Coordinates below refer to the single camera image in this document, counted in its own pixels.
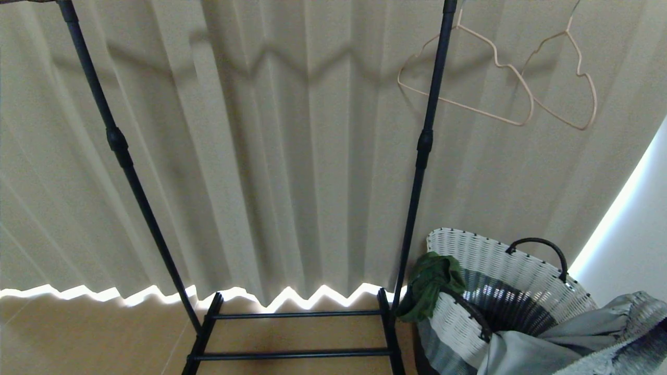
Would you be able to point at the pink clothes hanger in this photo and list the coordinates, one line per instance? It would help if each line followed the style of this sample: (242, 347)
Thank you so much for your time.
(458, 103)
(594, 99)

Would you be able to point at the pale grey shorts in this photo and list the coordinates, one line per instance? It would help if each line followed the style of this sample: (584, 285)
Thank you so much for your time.
(573, 344)

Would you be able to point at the black clothes rack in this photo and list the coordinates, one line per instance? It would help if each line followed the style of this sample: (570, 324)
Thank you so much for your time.
(424, 140)

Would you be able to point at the white laundry basket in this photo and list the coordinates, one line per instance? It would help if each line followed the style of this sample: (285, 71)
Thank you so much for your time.
(521, 276)

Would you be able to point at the beige curtain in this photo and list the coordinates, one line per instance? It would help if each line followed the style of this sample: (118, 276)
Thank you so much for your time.
(292, 156)

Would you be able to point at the green garment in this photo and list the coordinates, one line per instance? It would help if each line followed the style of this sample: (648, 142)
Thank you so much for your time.
(430, 281)

